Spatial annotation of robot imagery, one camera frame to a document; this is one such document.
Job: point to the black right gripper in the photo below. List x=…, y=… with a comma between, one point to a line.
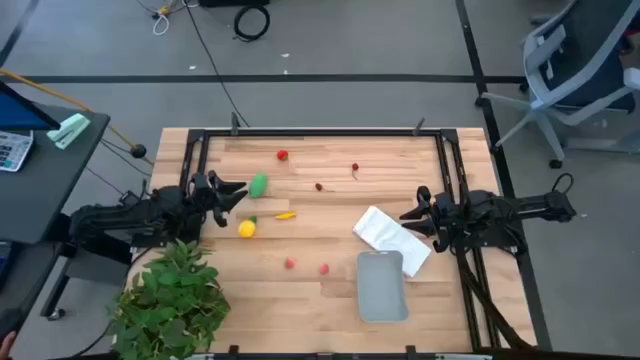
x=446, y=216

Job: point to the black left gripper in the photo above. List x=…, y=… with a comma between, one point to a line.
x=201, y=192

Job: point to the green toy vegetable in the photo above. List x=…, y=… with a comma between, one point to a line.
x=258, y=185

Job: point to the yellow toy lemon green leaf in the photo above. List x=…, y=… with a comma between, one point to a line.
x=246, y=228

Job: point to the red toy strawberry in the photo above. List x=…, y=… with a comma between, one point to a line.
x=282, y=155

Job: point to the red toy pepper long stem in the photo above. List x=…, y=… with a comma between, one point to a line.
x=355, y=166

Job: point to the small red toy cherry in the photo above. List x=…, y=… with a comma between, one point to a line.
x=318, y=187

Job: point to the pink toy fruit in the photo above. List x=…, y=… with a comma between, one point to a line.
x=290, y=263
x=324, y=269

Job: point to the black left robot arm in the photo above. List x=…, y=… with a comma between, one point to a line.
x=125, y=220

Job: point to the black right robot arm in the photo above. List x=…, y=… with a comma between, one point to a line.
x=525, y=207

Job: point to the grey tupperware container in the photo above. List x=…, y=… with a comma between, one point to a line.
x=381, y=286

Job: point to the white folded cloth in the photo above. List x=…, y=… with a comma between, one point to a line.
x=387, y=235

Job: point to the yellow toy chili pepper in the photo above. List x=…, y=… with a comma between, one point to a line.
x=285, y=216

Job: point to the dark table clamp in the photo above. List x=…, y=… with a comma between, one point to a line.
x=233, y=349
x=235, y=123
x=410, y=350

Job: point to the black round knob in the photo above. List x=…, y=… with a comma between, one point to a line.
x=138, y=150

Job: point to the green leafy plant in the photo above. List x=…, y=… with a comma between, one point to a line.
x=170, y=305

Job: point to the mint green stapler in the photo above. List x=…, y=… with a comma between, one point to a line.
x=68, y=130

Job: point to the black side table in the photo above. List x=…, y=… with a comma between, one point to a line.
x=45, y=185

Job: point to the black box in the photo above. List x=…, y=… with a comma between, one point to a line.
x=232, y=2

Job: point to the white calculator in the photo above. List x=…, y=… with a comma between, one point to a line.
x=14, y=150

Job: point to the grey blue office chair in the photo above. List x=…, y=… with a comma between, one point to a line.
x=575, y=65

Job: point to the blue screen monitor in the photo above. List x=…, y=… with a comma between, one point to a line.
x=20, y=112

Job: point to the person's hand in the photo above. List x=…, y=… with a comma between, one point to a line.
x=6, y=346

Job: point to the black metal table frame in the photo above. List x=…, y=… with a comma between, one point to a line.
x=320, y=133

